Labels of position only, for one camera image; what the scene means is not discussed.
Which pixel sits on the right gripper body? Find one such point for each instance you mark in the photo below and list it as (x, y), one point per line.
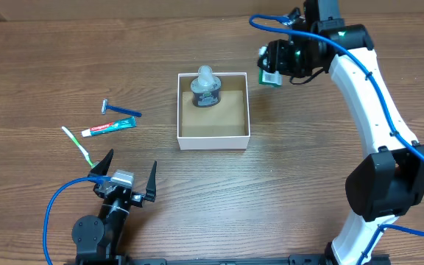
(276, 56)

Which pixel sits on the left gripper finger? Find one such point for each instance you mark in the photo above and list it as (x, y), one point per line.
(151, 189)
(102, 167)

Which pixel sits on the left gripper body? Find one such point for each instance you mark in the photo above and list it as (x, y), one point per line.
(122, 197)

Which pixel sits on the green white toothbrush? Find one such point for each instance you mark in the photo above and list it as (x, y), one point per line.
(78, 145)

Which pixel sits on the green white soap bar package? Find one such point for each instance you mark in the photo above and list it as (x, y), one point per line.
(273, 79)

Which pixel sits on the green red toothpaste tube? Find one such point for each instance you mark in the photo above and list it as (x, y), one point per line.
(110, 127)

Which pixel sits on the dark blue pump bottle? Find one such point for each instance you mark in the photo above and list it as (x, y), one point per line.
(206, 88)

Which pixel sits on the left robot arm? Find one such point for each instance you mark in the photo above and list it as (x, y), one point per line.
(98, 237)

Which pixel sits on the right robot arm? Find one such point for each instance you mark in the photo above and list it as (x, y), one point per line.
(390, 180)

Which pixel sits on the blue disposable razor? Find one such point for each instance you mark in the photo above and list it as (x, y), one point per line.
(106, 106)

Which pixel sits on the white cardboard box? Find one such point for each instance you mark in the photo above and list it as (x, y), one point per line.
(225, 125)

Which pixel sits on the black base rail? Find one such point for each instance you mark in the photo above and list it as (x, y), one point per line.
(219, 261)

